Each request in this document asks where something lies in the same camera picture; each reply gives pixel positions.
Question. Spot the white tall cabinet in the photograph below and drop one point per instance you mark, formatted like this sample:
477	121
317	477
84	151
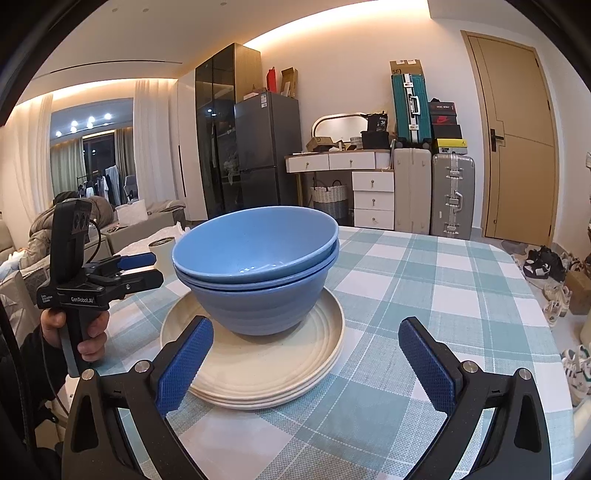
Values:
189	152

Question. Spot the white paper bag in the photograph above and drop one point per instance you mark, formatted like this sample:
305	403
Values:
131	213

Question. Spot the person's left forearm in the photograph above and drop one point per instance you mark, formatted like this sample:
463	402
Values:
23	415

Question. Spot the upright cardboard box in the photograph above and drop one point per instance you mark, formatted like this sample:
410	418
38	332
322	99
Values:
289	83

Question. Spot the black bag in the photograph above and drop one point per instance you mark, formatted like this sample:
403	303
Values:
375	140

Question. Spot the wooden door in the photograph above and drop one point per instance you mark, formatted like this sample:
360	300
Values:
512	138

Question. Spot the yellow black shoebox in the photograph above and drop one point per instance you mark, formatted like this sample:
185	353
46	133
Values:
450	146

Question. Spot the plain black shoebox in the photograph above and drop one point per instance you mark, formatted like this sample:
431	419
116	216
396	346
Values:
447	131

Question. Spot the grey sofa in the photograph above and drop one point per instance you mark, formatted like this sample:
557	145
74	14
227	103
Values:
134	233

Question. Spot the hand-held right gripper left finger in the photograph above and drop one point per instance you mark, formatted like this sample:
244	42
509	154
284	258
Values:
184	364

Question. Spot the dark glass cabinet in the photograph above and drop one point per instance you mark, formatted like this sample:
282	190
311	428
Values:
214	138

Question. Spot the pile of assorted shoes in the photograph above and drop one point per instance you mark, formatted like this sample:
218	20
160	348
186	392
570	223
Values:
545	272

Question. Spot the brown coat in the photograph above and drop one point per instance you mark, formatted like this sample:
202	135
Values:
41	235

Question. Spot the black printed box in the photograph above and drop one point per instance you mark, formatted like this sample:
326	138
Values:
377	122

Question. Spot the open cardboard box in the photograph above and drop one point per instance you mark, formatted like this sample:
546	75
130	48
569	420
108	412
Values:
318	144

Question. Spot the teal suitcase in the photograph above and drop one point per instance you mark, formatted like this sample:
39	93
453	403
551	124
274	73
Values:
411	108

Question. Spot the woven laundry basket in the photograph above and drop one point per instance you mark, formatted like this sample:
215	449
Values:
330	201

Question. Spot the white vanity desk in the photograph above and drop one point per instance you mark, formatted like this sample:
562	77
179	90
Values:
371	198

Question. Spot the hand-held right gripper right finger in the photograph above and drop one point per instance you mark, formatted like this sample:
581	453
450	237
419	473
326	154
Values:
427	364

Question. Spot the brown cardboard box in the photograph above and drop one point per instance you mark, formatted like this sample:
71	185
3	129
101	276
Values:
579	290

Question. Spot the white ribbed basket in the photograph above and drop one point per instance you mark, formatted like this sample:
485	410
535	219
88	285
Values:
357	142

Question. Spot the cream plate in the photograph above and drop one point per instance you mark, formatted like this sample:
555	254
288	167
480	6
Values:
258	406
258	398
258	364

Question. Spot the red box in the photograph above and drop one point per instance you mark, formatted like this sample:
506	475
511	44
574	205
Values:
273	81

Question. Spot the arched mirror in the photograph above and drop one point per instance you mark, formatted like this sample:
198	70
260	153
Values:
339	129

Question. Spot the clothes rack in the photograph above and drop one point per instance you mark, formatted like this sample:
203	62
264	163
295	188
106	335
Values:
104	184

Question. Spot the silver suitcase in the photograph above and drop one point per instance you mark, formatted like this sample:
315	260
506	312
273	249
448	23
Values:
452	196

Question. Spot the teal plaid tablecloth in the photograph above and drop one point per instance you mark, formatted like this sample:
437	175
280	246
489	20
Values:
415	286

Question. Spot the person's left hand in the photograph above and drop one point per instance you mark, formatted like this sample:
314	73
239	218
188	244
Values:
94	337

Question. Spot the office chair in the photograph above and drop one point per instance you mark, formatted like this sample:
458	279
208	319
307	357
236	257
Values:
131	189

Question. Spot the red logo shoebox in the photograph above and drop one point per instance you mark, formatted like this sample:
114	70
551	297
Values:
445	120

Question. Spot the white plastic bag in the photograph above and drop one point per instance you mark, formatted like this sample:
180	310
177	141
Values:
181	230

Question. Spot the grey refrigerator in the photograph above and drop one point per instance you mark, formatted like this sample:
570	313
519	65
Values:
265	147

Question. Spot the blue bowl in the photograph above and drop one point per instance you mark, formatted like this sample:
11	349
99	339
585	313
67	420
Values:
263	309
277	282
258	244

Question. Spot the flat cardboard box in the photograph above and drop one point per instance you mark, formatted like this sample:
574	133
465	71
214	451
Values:
406	67

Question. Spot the beige suitcase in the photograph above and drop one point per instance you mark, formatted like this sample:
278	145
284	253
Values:
412	189

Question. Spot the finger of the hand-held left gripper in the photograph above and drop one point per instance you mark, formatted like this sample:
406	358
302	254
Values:
138	261
143	281

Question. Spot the white sheer curtain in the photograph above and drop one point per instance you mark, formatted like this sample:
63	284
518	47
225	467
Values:
154	138

